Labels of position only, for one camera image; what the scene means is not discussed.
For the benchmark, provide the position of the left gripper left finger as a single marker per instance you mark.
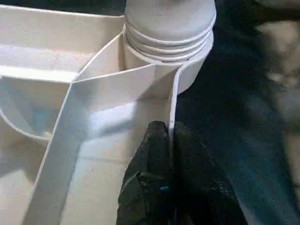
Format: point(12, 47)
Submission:
point(150, 182)

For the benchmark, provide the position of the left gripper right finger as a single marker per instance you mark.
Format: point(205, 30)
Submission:
point(204, 187)

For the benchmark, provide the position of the white plastic table top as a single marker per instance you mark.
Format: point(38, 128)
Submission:
point(82, 105)

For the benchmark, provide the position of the white plastic table leg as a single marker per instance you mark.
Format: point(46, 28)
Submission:
point(168, 21)

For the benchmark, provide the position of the black mat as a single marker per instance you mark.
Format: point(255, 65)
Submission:
point(246, 105)

